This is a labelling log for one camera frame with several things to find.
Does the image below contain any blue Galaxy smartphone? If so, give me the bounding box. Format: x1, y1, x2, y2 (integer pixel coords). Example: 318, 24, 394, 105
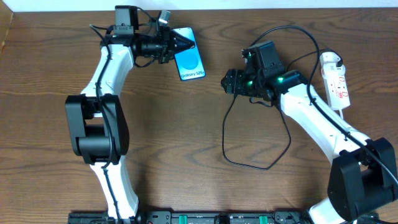
174, 27, 206, 81

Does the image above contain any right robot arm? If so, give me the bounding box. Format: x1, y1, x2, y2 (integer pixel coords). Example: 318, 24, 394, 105
221, 41, 397, 223

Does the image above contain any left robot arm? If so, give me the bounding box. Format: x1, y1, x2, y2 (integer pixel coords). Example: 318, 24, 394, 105
65, 5, 196, 223

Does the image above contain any white USB charger plug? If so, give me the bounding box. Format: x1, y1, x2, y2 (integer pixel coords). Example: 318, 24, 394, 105
320, 52, 345, 79

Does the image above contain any white power strip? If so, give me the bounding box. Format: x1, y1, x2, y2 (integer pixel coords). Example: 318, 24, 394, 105
323, 73, 351, 110

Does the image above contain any black USB charging cable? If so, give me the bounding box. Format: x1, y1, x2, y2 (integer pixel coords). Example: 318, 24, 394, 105
221, 48, 344, 170

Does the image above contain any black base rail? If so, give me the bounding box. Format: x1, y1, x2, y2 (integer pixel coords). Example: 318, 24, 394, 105
67, 210, 381, 224

